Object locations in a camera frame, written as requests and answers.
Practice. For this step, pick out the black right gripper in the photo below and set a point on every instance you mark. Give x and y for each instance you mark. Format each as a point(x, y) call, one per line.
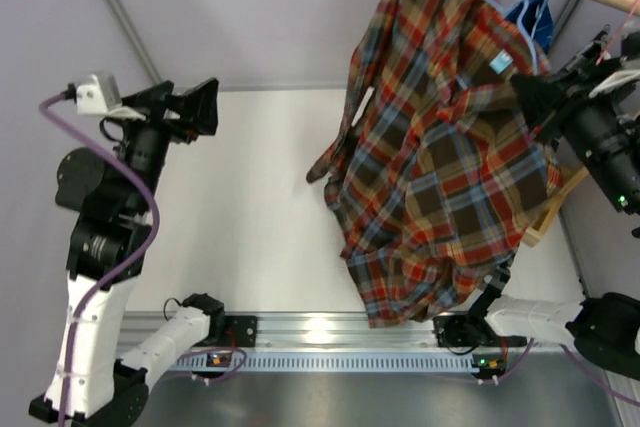
point(538, 94)

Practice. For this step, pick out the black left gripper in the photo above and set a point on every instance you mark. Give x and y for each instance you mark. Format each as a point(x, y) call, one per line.
point(199, 107)

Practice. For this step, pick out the light blue wire hanger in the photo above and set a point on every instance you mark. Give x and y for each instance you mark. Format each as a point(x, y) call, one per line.
point(531, 45)

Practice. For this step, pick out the red brown plaid shirt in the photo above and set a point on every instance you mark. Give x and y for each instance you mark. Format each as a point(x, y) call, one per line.
point(434, 176)

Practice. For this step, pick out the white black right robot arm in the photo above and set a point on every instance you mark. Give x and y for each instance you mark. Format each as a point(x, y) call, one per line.
point(605, 330)

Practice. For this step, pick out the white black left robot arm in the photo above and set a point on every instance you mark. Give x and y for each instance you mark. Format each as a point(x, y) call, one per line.
point(110, 181)

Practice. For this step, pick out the black white checkered shirt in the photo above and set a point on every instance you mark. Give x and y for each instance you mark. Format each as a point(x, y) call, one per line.
point(593, 61)

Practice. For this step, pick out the blue plaid shirt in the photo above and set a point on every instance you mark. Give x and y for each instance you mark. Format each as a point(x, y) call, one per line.
point(536, 19)

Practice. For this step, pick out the wooden rack base tray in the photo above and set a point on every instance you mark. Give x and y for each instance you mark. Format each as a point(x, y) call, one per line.
point(537, 230)

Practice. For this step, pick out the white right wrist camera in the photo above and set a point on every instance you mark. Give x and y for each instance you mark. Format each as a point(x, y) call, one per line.
point(628, 73)

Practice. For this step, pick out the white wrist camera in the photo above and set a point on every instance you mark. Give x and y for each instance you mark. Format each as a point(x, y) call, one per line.
point(96, 94)
point(628, 73)

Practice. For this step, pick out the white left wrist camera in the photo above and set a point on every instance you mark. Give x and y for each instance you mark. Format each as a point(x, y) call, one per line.
point(96, 94)

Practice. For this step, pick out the pink wire hanger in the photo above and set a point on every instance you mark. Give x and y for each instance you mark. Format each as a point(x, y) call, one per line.
point(620, 32)

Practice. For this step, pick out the aluminium corner frame post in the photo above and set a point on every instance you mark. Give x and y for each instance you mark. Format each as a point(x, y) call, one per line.
point(134, 40)

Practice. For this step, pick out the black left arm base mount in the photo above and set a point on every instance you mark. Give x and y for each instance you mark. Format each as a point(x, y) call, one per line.
point(232, 331)

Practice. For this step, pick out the aluminium table edge rail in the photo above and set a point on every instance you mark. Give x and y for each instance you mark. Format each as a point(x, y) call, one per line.
point(351, 331)

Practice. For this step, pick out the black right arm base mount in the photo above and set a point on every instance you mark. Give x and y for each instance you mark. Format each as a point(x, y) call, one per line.
point(465, 331)

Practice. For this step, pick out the perforated white cable duct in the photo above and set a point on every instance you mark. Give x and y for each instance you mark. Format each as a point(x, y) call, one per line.
point(362, 362)

